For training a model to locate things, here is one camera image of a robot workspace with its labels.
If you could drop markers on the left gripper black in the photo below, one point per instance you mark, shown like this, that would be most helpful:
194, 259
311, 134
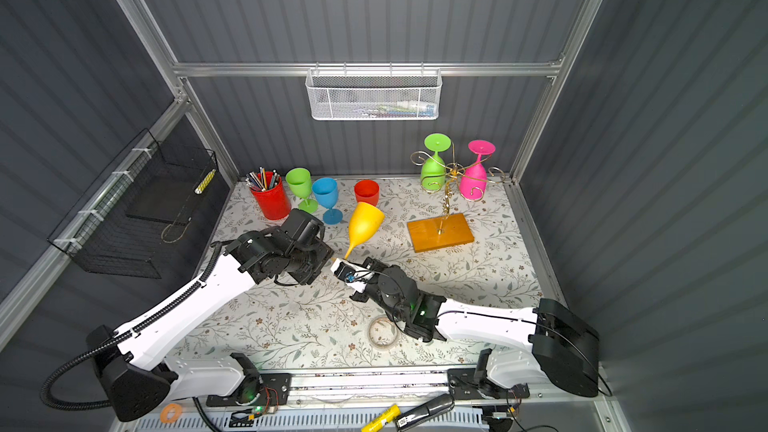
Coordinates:
325, 252

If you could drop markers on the white wire mesh basket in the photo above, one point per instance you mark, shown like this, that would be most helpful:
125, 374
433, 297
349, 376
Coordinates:
395, 95

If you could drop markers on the black handheld device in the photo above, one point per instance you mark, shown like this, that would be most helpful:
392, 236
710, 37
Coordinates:
432, 408

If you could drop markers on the gold rack with orange base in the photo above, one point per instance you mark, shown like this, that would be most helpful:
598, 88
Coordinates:
450, 228

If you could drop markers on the blue wine glass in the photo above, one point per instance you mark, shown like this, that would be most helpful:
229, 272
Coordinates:
326, 193

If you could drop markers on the clear tape roll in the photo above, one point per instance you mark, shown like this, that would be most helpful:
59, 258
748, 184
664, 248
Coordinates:
382, 333

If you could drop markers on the red wine glass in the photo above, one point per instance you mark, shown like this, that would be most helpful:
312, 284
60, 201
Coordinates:
367, 191

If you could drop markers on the black wire basket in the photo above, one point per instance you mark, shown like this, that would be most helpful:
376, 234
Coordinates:
133, 225

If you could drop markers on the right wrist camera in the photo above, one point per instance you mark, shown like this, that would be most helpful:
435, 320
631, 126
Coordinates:
349, 272

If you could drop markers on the pink wine glass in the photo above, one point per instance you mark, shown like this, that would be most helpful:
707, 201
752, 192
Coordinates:
474, 180

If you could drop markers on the yellow marker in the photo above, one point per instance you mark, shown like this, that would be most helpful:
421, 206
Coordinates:
378, 423

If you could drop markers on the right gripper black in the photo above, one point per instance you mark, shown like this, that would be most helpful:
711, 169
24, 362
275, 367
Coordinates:
377, 266

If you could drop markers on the green wine glass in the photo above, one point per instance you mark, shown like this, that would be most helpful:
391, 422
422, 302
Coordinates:
300, 182
433, 170

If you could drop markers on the red pencil cup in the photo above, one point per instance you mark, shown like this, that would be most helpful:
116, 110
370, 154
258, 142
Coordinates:
268, 190

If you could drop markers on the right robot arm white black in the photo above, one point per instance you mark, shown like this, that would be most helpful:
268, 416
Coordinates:
545, 341

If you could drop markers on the floral table mat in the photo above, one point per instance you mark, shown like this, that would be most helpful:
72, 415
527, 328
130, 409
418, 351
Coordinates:
318, 326

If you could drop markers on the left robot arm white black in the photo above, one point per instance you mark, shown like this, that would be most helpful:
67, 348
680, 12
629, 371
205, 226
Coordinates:
130, 362

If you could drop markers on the yellow wine glass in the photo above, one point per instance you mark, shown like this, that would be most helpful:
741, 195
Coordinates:
363, 225

